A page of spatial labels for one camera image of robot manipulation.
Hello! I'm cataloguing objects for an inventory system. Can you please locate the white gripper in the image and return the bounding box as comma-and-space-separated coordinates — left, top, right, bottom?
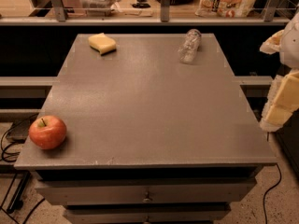
260, 13, 299, 132

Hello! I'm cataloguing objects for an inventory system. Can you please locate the clear plastic water bottle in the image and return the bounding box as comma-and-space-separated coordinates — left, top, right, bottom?
178, 29, 202, 63

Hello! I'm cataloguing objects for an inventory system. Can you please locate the red apple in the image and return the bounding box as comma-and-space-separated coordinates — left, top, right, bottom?
29, 116, 66, 150

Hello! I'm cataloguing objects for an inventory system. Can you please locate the colourful snack bag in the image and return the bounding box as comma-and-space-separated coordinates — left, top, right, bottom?
195, 0, 256, 18

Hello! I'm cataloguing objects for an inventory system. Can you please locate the grey cabinet with drawers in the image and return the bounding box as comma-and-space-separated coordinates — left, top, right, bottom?
16, 34, 276, 224

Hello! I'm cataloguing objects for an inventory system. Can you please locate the yellow sponge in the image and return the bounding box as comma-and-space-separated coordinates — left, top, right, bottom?
88, 33, 116, 55

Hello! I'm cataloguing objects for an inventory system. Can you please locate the round drawer knob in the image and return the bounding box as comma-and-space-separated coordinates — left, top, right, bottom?
143, 195, 152, 203

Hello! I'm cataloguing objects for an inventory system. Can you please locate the clear plastic container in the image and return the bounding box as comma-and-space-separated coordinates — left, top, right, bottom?
80, 0, 118, 16

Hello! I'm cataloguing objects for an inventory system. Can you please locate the black floor cable right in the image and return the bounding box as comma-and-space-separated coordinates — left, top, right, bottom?
262, 163, 283, 224

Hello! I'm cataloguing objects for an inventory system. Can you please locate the grey metal shelf rail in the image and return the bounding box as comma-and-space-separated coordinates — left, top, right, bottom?
0, 0, 298, 26

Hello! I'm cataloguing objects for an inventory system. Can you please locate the black floor cables left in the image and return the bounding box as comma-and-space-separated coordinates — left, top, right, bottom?
0, 114, 46, 224

